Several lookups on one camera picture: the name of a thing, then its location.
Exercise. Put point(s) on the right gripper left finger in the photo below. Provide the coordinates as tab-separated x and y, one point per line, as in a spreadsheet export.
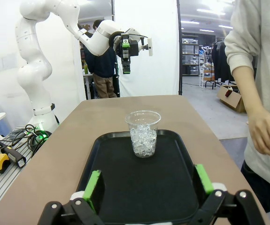
92	185

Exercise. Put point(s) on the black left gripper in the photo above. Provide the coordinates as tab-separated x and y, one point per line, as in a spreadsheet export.
133	49

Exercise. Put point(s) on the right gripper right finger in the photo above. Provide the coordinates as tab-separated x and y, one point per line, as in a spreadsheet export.
204	179

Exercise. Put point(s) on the short clear iced cup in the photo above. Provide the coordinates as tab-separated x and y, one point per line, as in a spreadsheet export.
143	143

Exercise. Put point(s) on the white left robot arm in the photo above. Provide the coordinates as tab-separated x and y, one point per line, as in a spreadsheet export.
31	70

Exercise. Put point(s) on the person's left forearm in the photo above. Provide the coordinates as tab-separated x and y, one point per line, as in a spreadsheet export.
245	89

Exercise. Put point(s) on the person's left hand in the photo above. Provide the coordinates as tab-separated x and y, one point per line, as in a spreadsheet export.
265	136

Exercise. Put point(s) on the man in dark jacket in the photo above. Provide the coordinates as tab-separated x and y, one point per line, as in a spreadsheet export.
102	65

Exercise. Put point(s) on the white backdrop screen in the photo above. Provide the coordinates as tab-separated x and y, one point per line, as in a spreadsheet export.
158	70

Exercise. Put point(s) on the black stand pole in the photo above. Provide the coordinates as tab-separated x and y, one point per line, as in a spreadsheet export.
113	14
179	58

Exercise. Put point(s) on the black plastic serving tray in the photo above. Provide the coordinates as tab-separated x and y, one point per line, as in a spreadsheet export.
148	182

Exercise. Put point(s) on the grey storage shelf unit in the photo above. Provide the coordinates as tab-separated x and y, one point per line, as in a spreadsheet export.
190	50

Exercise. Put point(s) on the black handheld device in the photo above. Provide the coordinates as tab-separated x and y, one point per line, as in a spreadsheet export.
15	157

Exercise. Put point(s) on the brown cardboard box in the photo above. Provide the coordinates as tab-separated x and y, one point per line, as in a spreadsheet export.
231	99

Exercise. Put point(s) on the rack of dark clothes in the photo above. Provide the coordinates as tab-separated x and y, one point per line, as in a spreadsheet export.
221	63

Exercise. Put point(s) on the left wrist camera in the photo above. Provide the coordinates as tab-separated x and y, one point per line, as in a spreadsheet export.
150	47

